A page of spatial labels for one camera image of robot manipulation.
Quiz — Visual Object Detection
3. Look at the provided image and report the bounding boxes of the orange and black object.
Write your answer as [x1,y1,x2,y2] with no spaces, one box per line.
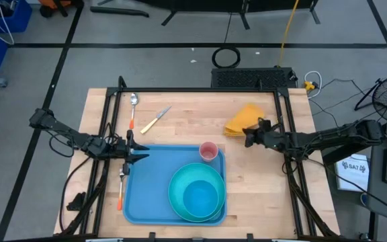
[38,0,84,18]

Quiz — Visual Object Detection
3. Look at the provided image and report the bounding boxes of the spoon with orange handle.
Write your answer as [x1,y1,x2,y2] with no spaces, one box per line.
[128,92,140,130]

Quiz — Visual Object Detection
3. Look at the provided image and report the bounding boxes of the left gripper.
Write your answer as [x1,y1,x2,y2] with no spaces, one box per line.
[114,129,151,176]

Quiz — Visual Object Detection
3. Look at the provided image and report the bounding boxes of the black left base cable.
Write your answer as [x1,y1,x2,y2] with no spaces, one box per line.
[58,155,94,233]

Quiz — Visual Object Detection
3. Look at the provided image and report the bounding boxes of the black base cable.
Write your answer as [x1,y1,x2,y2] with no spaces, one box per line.
[58,155,94,233]
[282,157,387,219]

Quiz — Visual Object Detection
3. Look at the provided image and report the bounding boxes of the blue plastic tray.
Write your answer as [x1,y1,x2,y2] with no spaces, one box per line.
[122,144,228,227]

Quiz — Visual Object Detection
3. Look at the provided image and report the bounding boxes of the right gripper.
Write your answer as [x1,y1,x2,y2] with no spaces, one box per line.
[242,117,284,149]

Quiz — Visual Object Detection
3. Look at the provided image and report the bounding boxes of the short white cable loop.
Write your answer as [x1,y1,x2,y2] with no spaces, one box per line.
[303,70,323,99]

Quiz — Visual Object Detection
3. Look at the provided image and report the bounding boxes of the black metal table frame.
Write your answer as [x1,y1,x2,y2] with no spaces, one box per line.
[54,75,341,242]

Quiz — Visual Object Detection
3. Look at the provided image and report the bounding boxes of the knife with cream handle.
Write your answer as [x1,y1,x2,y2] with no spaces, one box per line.
[139,105,173,135]

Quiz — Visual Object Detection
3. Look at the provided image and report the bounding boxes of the orange cloth napkin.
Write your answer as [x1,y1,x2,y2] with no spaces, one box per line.
[223,103,265,137]

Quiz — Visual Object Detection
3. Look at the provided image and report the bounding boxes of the fork with orange handle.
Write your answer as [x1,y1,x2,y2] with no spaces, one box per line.
[116,166,128,212]

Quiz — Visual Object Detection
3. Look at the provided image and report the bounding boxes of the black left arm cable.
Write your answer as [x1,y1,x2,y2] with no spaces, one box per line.
[47,121,124,159]

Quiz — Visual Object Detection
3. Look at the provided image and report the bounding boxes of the pink plastic cup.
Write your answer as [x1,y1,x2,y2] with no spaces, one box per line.
[198,141,220,163]

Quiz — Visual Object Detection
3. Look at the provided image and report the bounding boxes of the black perforated computer case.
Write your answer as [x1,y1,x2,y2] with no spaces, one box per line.
[210,67,298,90]

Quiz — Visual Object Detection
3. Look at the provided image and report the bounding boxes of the black room divider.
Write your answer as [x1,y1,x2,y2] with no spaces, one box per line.
[138,0,323,31]

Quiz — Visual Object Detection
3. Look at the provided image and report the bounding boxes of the black floor bar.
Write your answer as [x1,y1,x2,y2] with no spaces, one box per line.
[89,5,151,19]

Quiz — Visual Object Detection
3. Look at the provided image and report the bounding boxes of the coiled black cable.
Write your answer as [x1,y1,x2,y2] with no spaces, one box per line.
[211,46,242,69]

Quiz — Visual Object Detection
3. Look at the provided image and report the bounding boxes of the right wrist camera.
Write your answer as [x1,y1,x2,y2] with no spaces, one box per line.
[263,132,281,149]

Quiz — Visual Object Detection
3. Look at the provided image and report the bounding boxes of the thin black floor cables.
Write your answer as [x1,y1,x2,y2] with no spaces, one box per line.
[308,77,387,129]

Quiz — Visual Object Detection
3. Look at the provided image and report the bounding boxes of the black wire fan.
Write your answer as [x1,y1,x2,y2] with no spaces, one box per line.
[353,76,387,121]

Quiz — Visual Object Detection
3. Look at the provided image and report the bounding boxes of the black right base cable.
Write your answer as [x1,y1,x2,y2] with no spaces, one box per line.
[282,157,387,219]

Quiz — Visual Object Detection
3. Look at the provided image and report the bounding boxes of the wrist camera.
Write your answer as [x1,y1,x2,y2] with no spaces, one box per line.
[263,132,281,149]
[114,138,128,156]

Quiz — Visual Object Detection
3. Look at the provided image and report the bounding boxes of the small black clamp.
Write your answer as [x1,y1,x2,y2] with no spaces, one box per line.
[66,191,87,212]

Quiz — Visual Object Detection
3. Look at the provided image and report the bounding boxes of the teal plate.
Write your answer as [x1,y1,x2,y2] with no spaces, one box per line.
[167,163,227,224]

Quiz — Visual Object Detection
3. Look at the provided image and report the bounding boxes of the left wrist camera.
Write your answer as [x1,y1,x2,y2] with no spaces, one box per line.
[114,138,128,156]

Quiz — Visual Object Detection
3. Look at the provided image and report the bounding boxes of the white SA7 paper sign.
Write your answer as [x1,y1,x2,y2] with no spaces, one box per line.
[334,153,371,193]

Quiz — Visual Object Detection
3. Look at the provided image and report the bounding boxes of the yellow cable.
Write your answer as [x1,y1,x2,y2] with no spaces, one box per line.
[276,0,301,68]

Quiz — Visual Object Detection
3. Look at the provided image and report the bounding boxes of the blue bowl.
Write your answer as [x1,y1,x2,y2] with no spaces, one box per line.
[182,179,220,219]

